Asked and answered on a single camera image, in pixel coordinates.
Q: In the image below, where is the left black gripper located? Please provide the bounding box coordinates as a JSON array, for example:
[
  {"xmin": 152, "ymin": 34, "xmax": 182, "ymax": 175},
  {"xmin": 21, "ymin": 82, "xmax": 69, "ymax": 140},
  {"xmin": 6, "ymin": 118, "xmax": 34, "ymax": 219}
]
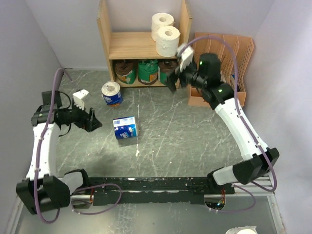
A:
[{"xmin": 62, "ymin": 98, "xmax": 102, "ymax": 132}]

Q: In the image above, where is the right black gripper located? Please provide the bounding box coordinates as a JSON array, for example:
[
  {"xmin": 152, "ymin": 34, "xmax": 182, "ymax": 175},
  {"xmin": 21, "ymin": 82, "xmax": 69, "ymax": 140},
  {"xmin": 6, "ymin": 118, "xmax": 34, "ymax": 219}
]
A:
[{"xmin": 163, "ymin": 58, "xmax": 206, "ymax": 94}]

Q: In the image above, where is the green brown roll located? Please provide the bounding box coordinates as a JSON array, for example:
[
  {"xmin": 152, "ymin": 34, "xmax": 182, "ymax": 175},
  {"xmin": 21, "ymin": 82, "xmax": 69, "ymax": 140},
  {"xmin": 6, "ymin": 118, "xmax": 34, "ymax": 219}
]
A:
[
  {"xmin": 138, "ymin": 59, "xmax": 158, "ymax": 85},
  {"xmin": 158, "ymin": 59, "xmax": 178, "ymax": 85},
  {"xmin": 114, "ymin": 59, "xmax": 136, "ymax": 84}
]

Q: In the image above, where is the blue roll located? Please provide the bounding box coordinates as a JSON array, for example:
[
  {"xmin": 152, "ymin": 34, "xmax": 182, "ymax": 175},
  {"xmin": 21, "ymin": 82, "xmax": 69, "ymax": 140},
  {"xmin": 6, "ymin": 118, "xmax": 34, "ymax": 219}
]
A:
[
  {"xmin": 113, "ymin": 116, "xmax": 138, "ymax": 140},
  {"xmin": 101, "ymin": 81, "xmax": 123, "ymax": 106}
]

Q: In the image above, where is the white toilet roll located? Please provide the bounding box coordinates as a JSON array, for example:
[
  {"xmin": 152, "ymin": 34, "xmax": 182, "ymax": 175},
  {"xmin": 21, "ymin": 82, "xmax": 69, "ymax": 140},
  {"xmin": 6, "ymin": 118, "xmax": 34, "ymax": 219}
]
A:
[
  {"xmin": 156, "ymin": 26, "xmax": 180, "ymax": 58},
  {"xmin": 151, "ymin": 13, "xmax": 174, "ymax": 41}
]

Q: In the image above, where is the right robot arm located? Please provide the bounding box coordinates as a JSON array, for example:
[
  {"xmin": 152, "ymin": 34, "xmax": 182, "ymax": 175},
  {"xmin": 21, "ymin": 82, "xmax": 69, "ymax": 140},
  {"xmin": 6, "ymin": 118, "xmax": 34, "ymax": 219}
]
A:
[{"xmin": 166, "ymin": 53, "xmax": 279, "ymax": 194}]

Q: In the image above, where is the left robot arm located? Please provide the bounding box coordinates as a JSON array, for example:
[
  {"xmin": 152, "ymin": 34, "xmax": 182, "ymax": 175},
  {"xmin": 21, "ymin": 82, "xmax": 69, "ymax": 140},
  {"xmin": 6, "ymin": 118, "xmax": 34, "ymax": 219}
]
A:
[{"xmin": 16, "ymin": 89, "xmax": 102, "ymax": 215}]

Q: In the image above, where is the wooden two-tier shelf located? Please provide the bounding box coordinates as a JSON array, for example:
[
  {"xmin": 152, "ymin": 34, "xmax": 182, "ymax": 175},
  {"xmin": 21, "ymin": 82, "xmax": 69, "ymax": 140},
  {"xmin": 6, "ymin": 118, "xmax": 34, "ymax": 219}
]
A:
[{"xmin": 97, "ymin": 0, "xmax": 193, "ymax": 87}]

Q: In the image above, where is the orange plastic file organizer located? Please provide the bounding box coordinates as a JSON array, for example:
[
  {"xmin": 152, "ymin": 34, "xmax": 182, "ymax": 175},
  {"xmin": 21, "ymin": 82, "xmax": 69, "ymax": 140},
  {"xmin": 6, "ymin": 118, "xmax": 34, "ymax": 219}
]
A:
[{"xmin": 187, "ymin": 32, "xmax": 254, "ymax": 108}]

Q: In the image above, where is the white roll bottom edge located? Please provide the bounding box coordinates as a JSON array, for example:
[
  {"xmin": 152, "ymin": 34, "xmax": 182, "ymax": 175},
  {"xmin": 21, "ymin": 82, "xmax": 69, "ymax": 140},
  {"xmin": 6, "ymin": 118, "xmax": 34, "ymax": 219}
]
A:
[{"xmin": 225, "ymin": 226, "xmax": 257, "ymax": 234}]

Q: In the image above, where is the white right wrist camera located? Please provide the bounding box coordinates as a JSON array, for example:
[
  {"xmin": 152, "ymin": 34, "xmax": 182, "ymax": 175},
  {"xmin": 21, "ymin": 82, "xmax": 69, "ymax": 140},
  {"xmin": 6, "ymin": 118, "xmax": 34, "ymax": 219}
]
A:
[{"xmin": 176, "ymin": 44, "xmax": 194, "ymax": 72}]

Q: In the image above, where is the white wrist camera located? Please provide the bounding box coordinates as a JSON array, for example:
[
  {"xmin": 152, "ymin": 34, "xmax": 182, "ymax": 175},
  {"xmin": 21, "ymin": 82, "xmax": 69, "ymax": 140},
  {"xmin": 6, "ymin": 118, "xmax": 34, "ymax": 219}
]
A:
[
  {"xmin": 72, "ymin": 89, "xmax": 89, "ymax": 110},
  {"xmin": 176, "ymin": 44, "xmax": 194, "ymax": 72}
]

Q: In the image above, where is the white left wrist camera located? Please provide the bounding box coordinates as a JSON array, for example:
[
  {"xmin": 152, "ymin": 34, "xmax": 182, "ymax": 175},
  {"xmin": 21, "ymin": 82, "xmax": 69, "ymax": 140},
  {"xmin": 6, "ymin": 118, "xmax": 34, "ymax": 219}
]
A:
[{"xmin": 72, "ymin": 89, "xmax": 89, "ymax": 110}]

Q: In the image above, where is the black mounting base plate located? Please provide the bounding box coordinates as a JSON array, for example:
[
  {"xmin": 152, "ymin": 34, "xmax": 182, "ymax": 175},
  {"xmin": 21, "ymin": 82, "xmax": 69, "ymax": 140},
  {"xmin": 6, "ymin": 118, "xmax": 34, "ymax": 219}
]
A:
[{"xmin": 89, "ymin": 176, "xmax": 234, "ymax": 206}]

